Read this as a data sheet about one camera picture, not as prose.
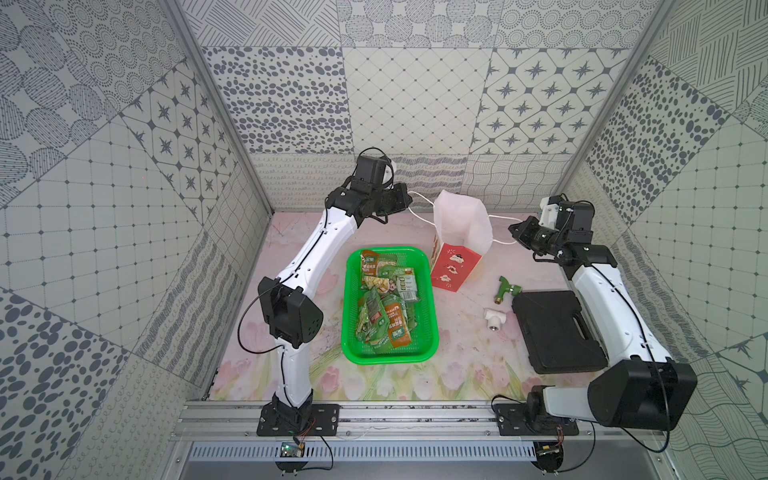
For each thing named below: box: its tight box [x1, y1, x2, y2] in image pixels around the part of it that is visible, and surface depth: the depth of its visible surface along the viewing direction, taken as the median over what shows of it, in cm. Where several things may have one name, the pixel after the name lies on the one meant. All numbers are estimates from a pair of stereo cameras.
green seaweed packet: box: [378, 266, 418, 302], surface depth 100 cm
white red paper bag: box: [431, 189, 493, 292], surface depth 88 cm
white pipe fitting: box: [484, 308, 507, 332], surface depth 91 cm
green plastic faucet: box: [494, 276, 522, 304], surface depth 99 cm
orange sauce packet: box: [385, 302, 411, 348], surface depth 84 cm
